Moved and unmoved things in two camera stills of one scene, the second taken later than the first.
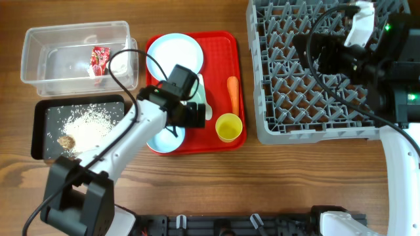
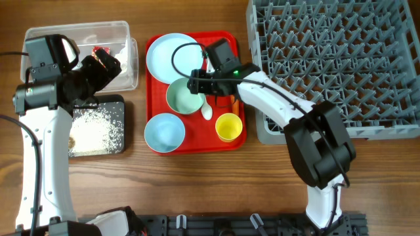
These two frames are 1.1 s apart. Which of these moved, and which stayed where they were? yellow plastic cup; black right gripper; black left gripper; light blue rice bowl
Moved: black left gripper; black right gripper
Stayed: yellow plastic cup; light blue rice bowl
